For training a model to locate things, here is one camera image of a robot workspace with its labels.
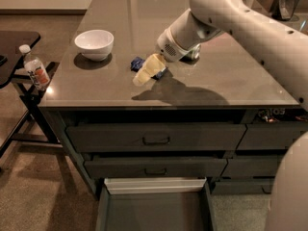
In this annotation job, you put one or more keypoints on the clear water bottle orange label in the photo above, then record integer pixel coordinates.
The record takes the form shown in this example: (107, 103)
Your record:
(34, 67)

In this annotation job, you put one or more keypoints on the chip bags in drawer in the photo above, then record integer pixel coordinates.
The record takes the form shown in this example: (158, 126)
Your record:
(281, 114)

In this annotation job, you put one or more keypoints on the top right dark drawer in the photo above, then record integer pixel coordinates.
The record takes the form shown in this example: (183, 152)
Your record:
(272, 136)

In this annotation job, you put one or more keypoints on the white ceramic bowl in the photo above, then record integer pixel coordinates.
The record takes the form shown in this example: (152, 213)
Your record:
(95, 45)

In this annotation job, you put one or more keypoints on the top left dark drawer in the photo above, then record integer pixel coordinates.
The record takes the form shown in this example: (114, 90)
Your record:
(151, 137)

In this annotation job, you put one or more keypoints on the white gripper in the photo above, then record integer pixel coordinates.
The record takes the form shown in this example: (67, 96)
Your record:
(167, 49)

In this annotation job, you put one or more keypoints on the dark metal container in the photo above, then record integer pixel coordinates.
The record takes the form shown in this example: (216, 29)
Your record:
(283, 10)

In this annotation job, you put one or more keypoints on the bottom right dark drawer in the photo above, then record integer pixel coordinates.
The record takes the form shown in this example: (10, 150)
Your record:
(246, 186)

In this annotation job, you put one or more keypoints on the blue rxbar snack bar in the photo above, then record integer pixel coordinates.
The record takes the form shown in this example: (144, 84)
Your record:
(137, 63)

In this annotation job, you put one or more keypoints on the dark side table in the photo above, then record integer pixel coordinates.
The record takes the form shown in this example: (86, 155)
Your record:
(10, 73)

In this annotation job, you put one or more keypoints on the middle right dark drawer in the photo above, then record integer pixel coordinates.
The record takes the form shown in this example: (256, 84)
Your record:
(252, 166)

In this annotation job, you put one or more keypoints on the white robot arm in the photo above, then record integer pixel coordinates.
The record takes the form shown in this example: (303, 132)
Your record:
(283, 52)

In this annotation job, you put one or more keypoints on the open bottom left drawer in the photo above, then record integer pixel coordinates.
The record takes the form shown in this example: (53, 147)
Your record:
(155, 204)

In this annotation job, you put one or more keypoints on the dark drawer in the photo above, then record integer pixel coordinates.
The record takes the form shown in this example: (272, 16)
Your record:
(246, 186)
(252, 166)
(151, 137)
(272, 136)
(140, 167)

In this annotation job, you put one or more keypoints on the green soda can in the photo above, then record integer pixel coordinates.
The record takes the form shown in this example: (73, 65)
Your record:
(193, 53)

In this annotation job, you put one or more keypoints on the middle left dark drawer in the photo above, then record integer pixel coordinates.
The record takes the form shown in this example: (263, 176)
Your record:
(140, 167)

